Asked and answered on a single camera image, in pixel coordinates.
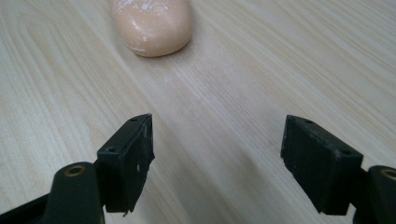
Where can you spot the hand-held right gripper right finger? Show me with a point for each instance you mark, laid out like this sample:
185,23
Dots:
317,168

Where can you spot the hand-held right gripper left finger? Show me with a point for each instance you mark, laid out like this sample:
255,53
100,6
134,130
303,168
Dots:
124,168

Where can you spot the peach-coloured bread roll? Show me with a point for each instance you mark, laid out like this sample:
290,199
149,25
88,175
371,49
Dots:
152,26

